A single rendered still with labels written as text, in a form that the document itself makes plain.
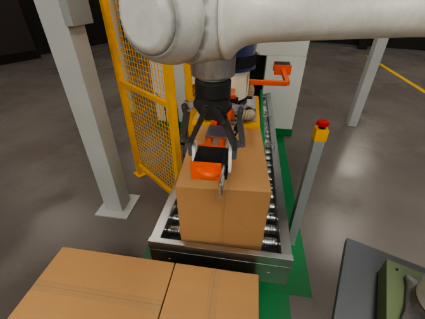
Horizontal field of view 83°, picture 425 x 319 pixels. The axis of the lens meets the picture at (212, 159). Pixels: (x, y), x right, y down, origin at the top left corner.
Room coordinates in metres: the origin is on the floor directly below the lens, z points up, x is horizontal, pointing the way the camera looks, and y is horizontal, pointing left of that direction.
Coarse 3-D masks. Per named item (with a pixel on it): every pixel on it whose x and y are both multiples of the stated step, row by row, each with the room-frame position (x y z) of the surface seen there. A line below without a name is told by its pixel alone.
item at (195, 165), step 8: (200, 144) 0.54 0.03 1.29; (200, 152) 0.51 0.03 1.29; (208, 152) 0.51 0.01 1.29; (216, 152) 0.51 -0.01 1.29; (200, 160) 0.47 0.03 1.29; (208, 160) 0.47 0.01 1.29; (216, 160) 0.47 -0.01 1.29; (192, 168) 0.46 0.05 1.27; (208, 168) 0.46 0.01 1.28; (216, 168) 0.45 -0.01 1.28; (192, 176) 0.46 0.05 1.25
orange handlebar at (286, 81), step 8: (256, 80) 1.11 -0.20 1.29; (264, 80) 1.11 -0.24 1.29; (272, 80) 1.11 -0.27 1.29; (280, 80) 1.11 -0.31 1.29; (288, 80) 1.11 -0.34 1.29; (208, 144) 0.57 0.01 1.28; (224, 144) 0.57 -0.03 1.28; (200, 168) 0.46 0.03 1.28; (200, 176) 0.45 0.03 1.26; (208, 176) 0.44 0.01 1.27; (216, 176) 0.44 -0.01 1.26
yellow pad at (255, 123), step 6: (258, 96) 1.23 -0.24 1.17; (258, 102) 1.16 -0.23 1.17; (246, 108) 1.01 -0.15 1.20; (252, 108) 1.07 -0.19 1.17; (258, 108) 1.08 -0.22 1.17; (258, 114) 1.02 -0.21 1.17; (246, 120) 0.94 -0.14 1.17; (252, 120) 0.94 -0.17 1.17; (258, 120) 0.95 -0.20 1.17; (246, 126) 0.92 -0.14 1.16; (252, 126) 0.91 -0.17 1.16; (258, 126) 0.91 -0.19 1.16
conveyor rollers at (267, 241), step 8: (264, 104) 2.75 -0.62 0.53; (264, 112) 2.49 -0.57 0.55; (232, 120) 2.28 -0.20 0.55; (264, 120) 2.30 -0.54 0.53; (264, 128) 2.12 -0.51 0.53; (272, 184) 1.26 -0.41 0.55; (272, 200) 1.14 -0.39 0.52; (176, 208) 1.06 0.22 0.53; (272, 208) 1.06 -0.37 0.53; (176, 216) 0.97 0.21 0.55; (272, 216) 0.98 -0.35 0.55; (168, 232) 0.87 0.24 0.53; (176, 232) 0.87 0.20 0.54; (264, 232) 0.88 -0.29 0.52; (272, 232) 0.88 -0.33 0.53; (264, 240) 0.81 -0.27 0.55; (272, 240) 0.81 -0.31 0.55
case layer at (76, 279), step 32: (64, 256) 0.72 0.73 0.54; (96, 256) 0.72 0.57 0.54; (128, 256) 0.72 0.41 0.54; (32, 288) 0.56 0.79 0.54; (64, 288) 0.56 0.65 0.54; (96, 288) 0.56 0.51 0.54; (128, 288) 0.56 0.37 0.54; (160, 288) 0.56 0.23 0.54; (192, 288) 0.56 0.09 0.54; (224, 288) 0.56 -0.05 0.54; (256, 288) 0.56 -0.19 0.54
